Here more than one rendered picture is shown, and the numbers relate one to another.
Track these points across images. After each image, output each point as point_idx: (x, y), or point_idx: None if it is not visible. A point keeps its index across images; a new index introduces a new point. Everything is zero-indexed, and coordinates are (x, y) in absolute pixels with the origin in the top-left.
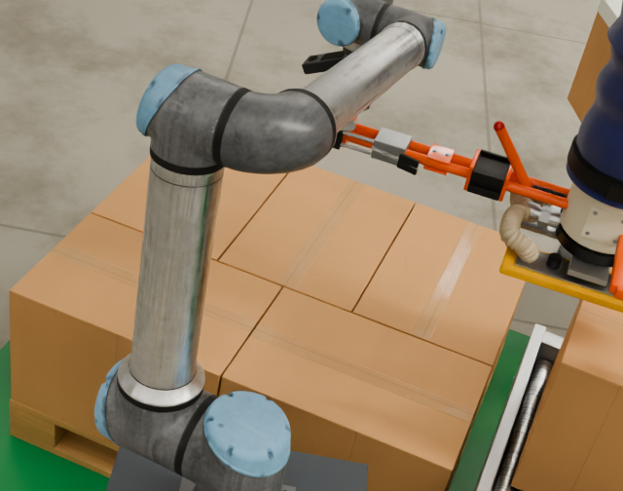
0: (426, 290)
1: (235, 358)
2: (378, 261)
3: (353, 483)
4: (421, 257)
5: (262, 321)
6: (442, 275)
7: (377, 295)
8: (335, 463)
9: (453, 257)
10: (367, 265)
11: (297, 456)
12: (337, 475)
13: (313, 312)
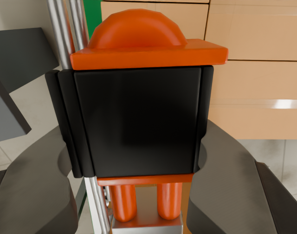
0: (239, 95)
1: (121, 2)
2: (260, 58)
3: (8, 132)
4: (273, 83)
5: (165, 4)
6: (258, 99)
7: (223, 69)
8: (12, 120)
9: (278, 100)
10: (253, 53)
11: None
12: (5, 123)
13: (190, 36)
